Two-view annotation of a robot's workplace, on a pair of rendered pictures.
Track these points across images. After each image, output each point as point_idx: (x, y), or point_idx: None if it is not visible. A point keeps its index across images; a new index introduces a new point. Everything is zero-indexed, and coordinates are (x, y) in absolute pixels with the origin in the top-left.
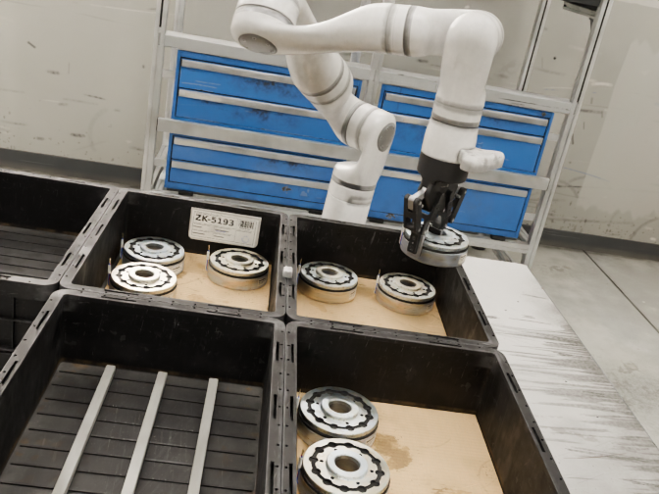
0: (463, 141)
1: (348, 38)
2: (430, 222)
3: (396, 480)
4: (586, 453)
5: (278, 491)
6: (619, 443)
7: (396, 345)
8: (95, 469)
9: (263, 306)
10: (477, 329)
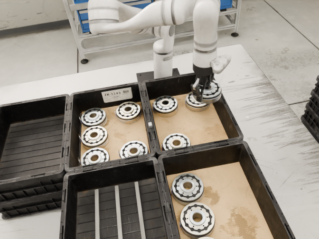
0: (211, 58)
1: (146, 25)
2: None
3: (216, 210)
4: (282, 144)
5: None
6: (294, 134)
7: (203, 152)
8: None
9: (144, 129)
10: (232, 126)
